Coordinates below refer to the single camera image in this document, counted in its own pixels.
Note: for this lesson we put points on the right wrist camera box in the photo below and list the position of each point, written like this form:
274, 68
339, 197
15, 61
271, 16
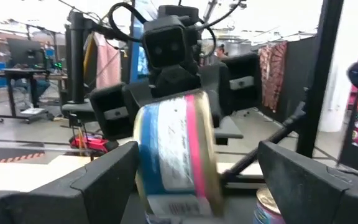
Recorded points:
166, 46

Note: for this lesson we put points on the yellow cloth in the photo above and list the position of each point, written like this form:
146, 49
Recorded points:
88, 56

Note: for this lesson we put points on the black stand pole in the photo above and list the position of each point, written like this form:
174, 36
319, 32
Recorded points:
77, 62

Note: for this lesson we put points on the black background desk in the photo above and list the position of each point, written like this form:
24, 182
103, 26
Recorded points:
11, 93

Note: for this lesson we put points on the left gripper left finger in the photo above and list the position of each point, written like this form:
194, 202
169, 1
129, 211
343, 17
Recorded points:
57, 205

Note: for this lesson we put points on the blue banner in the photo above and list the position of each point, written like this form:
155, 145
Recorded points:
135, 56

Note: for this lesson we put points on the wooden shelf black legs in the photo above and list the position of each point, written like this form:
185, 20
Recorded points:
26, 177

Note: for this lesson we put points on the black aluminium table frame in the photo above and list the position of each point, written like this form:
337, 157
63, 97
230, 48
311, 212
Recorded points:
319, 77

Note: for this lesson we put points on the red patterned cloth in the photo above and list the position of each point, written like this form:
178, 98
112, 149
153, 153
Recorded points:
272, 74

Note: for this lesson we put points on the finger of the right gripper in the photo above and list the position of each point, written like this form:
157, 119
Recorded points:
110, 112
241, 84

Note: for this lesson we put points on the striped hazard tape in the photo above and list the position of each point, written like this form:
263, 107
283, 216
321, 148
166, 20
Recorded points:
20, 157

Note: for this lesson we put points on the grey desk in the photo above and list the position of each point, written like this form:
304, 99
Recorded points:
76, 109

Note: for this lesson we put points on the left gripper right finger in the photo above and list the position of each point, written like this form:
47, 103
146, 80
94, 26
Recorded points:
315, 199

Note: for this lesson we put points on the black background monitor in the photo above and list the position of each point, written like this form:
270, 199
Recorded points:
23, 53

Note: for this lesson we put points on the pink cloth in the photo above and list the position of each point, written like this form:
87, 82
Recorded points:
107, 62

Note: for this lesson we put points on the red tool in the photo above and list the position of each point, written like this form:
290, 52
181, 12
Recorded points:
92, 143

